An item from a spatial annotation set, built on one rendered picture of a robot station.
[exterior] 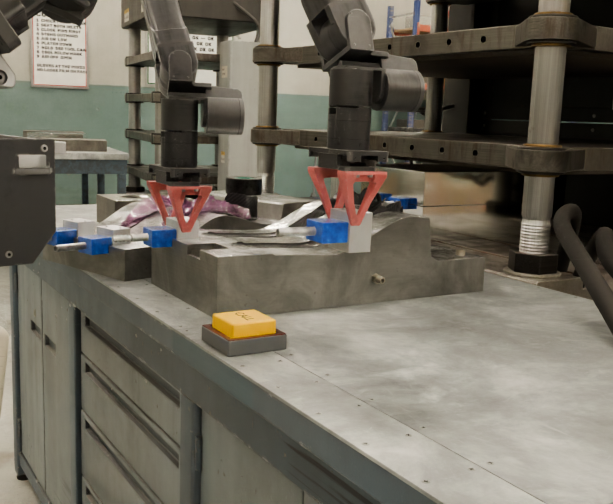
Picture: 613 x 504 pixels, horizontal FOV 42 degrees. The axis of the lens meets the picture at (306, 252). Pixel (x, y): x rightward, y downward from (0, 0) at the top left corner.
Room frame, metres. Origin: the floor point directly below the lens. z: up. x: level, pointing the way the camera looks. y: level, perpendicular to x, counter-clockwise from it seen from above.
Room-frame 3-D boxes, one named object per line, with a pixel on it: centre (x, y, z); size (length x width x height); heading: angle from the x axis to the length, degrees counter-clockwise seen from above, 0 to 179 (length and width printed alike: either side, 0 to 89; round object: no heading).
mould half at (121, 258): (1.60, 0.23, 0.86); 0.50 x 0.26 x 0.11; 138
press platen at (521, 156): (2.29, -0.48, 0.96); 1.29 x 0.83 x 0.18; 31
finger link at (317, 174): (1.09, -0.04, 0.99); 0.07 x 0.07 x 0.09; 31
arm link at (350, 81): (1.09, -0.06, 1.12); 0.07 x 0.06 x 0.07; 117
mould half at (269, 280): (1.34, -0.02, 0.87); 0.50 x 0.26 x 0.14; 121
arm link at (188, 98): (1.27, 0.20, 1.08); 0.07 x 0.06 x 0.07; 104
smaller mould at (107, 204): (2.01, 0.41, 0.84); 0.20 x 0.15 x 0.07; 121
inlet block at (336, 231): (1.06, -0.02, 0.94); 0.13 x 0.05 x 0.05; 121
